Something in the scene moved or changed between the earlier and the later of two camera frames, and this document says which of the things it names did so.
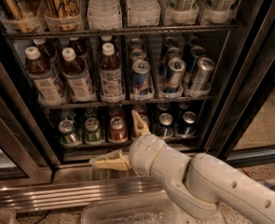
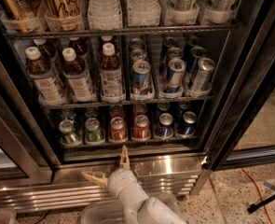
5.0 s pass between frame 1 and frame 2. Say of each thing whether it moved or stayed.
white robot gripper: moved
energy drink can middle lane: stayed
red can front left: stayed
